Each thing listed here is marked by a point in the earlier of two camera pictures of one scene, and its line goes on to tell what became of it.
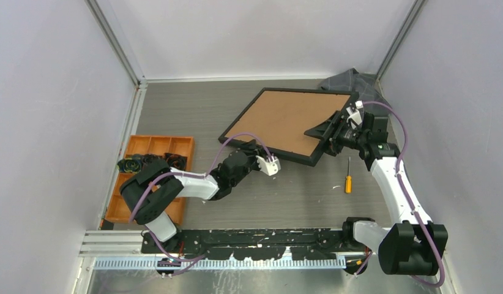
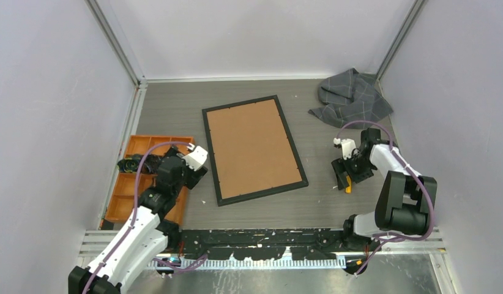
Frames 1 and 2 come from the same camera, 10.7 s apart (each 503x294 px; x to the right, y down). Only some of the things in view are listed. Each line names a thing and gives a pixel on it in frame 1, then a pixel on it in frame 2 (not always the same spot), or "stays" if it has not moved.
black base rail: [254, 244] stays
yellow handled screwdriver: [348, 179] stays
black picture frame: [278, 119] → [251, 151]
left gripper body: [251, 164] → [189, 177]
